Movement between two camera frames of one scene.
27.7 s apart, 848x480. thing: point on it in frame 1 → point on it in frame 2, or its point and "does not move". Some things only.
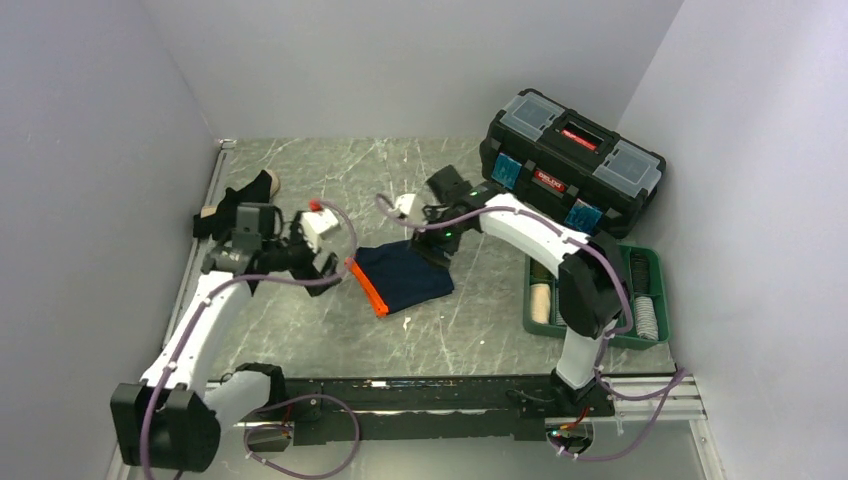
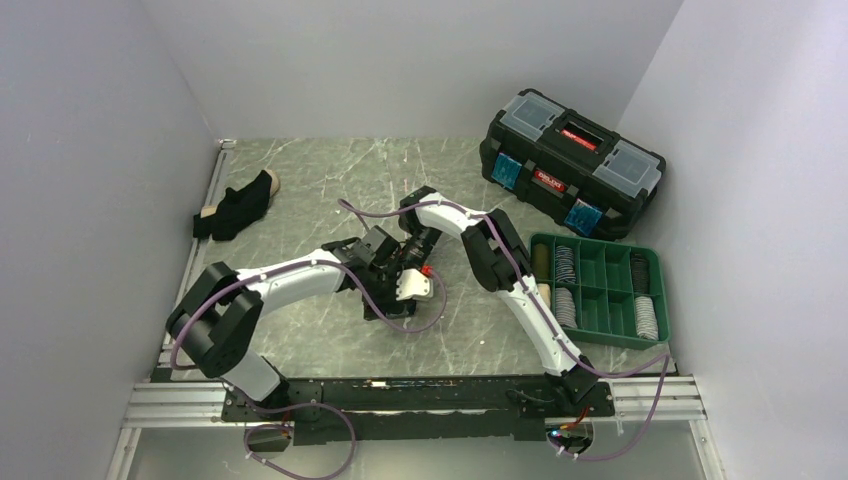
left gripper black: [308, 269] → [393, 270]
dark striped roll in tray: [640, 272] does not move
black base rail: [442, 408] does not move
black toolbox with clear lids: [556, 161] does not move
